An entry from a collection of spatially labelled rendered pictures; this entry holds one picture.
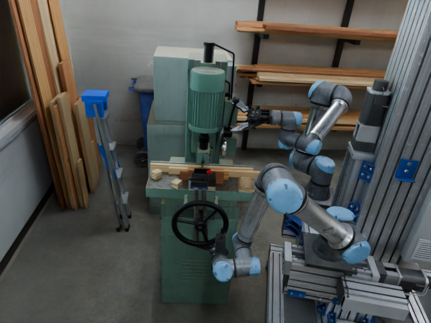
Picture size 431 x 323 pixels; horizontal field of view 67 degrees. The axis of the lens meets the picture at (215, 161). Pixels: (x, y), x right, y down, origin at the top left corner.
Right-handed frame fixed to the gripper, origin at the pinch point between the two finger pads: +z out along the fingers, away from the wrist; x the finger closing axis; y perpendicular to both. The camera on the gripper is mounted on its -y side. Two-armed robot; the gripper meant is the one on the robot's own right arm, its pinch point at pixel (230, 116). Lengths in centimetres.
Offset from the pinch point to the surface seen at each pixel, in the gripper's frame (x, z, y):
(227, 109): -15.9, -0.5, -22.5
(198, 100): -6.5, 16.3, 2.7
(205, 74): -15.4, 13.6, 13.1
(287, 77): -126, -77, -154
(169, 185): 30, 30, -27
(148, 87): -98, 69, -146
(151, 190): 34, 39, -25
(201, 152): 12.7, 13.5, -20.4
